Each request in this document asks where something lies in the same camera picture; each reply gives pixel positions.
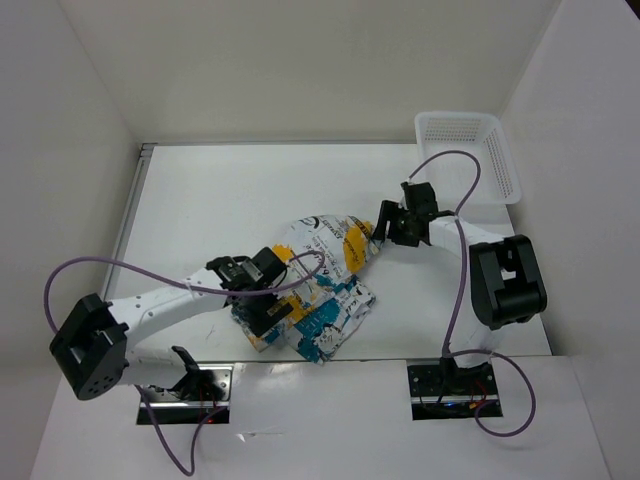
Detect white plastic basket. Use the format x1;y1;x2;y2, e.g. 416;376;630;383
410;111;522;205

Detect colourful printed shorts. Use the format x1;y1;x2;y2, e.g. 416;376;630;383
231;215;379;364

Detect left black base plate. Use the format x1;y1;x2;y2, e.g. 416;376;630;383
142;364;233;425

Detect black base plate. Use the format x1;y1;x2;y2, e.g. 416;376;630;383
407;360;503;421
142;364;233;425

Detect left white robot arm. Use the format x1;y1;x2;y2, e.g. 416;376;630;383
50;247;291;401

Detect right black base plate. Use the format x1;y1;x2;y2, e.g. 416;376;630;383
407;360;503;421

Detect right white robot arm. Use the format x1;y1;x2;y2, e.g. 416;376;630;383
372;182;548;394

